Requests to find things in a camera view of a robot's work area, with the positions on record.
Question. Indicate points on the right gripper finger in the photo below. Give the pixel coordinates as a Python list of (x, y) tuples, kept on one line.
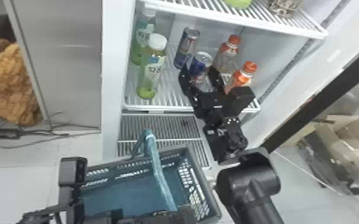
[(216, 79), (185, 81)]

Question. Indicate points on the white fridge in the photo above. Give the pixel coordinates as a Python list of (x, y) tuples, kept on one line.
[(113, 78)]

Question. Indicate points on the fridge door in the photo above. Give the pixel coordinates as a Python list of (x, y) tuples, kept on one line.
[(329, 94)]

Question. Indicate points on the blue basket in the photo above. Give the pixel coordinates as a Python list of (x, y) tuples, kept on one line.
[(135, 194)]

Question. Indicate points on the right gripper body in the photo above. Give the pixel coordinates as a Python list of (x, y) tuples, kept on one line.
[(210, 104)]

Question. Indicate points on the blue can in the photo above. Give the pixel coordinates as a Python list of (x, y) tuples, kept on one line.
[(200, 67), (185, 47)]

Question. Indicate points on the orange cap bottle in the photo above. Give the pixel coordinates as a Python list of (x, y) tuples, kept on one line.
[(240, 78), (226, 58)]

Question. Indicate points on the brown cloth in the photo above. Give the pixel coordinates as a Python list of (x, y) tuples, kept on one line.
[(4, 84)]

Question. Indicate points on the green bottle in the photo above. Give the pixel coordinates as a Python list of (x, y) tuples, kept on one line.
[(140, 40), (151, 68), (238, 2)]

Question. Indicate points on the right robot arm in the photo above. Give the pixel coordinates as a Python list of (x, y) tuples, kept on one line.
[(248, 184)]

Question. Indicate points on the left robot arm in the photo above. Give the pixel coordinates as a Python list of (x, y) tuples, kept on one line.
[(68, 206)]

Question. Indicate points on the patterned snack packet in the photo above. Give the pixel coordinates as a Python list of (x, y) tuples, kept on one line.
[(284, 6)]

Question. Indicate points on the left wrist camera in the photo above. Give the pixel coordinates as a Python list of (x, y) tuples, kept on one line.
[(72, 171)]

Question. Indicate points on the cardboard box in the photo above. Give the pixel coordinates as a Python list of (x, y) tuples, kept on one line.
[(351, 134)]

